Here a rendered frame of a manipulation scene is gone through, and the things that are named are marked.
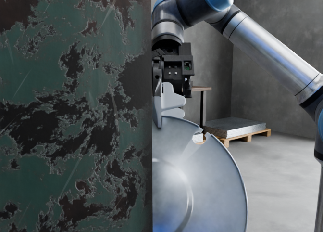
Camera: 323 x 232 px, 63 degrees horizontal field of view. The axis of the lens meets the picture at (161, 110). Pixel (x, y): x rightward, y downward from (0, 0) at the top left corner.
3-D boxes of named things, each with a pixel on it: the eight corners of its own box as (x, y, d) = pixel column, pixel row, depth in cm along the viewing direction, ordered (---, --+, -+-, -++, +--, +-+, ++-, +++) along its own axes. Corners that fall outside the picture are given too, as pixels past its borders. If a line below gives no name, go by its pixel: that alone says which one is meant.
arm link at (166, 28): (150, 21, 58) (152, 50, 65) (149, 34, 55) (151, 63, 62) (184, 21, 58) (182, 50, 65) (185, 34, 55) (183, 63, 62)
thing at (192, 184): (162, 378, 31) (161, 381, 31) (26, 214, 43) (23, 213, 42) (284, 184, 40) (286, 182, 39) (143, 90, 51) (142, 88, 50)
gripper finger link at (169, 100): (187, 118, 43) (185, 78, 49) (151, 118, 43) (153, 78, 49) (186, 129, 46) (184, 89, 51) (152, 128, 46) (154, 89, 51)
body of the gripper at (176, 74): (194, 76, 48) (191, 33, 55) (147, 76, 48) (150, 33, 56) (191, 101, 54) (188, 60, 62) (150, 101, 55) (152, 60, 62)
